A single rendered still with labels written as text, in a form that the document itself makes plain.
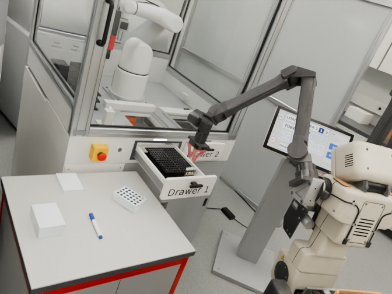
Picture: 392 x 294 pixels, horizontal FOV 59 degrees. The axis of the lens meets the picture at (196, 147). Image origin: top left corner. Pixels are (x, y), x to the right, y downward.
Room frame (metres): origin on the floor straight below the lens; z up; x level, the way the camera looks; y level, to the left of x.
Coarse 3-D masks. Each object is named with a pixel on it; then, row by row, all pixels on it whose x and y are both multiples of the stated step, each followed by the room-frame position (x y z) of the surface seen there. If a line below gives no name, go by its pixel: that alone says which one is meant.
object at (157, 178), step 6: (138, 144) 1.58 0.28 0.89; (144, 144) 1.61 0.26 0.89; (150, 144) 1.63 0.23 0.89; (138, 150) 1.53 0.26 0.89; (144, 150) 1.60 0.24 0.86; (180, 150) 1.69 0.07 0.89; (138, 156) 1.52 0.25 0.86; (144, 156) 1.49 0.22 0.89; (186, 156) 1.65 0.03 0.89; (138, 162) 1.51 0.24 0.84; (144, 162) 1.47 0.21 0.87; (150, 162) 1.45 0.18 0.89; (144, 168) 1.46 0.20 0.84; (150, 168) 1.43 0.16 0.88; (156, 168) 1.41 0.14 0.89; (150, 174) 1.41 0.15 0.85; (156, 174) 1.39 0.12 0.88; (198, 174) 1.54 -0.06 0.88; (204, 174) 1.52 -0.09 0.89; (156, 180) 1.37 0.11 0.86; (162, 180) 1.35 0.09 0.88; (162, 186) 1.33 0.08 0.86
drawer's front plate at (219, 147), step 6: (186, 144) 1.74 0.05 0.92; (210, 144) 1.85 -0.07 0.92; (216, 144) 1.89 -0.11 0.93; (222, 144) 1.92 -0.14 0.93; (186, 150) 1.75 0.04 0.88; (192, 150) 1.78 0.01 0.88; (216, 150) 1.90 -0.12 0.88; (222, 150) 1.93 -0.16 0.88; (204, 156) 1.85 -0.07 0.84; (210, 156) 1.88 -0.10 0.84
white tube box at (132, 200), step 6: (126, 186) 1.33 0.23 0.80; (114, 192) 1.25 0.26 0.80; (120, 192) 1.27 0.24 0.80; (126, 192) 1.28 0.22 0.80; (132, 192) 1.31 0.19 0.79; (114, 198) 1.25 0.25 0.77; (120, 198) 1.24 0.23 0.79; (126, 198) 1.24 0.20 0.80; (132, 198) 1.26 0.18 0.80; (138, 198) 1.27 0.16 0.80; (144, 198) 1.29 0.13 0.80; (120, 204) 1.24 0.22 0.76; (126, 204) 1.23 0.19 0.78; (132, 204) 1.22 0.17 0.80; (138, 204) 1.23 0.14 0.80; (144, 204) 1.28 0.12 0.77; (132, 210) 1.22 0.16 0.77
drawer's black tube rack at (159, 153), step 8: (144, 152) 1.56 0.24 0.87; (152, 152) 1.55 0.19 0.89; (160, 152) 1.58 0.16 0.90; (168, 152) 1.61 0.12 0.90; (176, 152) 1.64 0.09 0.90; (152, 160) 1.51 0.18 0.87; (160, 160) 1.49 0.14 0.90; (168, 160) 1.52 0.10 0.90; (176, 160) 1.55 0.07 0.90; (184, 160) 1.58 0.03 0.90; (160, 168) 1.47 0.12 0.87; (168, 168) 1.44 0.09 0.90; (176, 168) 1.48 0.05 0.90; (184, 168) 1.51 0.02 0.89; (168, 176) 1.43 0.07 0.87; (176, 176) 1.45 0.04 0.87; (184, 176) 1.48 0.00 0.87
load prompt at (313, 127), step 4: (288, 116) 2.19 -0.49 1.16; (292, 116) 2.20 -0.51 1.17; (288, 120) 2.17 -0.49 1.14; (292, 120) 2.18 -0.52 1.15; (312, 124) 2.18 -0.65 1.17; (312, 128) 2.17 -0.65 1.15; (316, 128) 2.17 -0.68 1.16; (320, 128) 2.18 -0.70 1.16; (324, 128) 2.18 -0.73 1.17; (320, 132) 2.16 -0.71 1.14; (324, 132) 2.16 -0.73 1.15; (328, 132) 2.17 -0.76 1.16; (328, 136) 2.15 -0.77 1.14
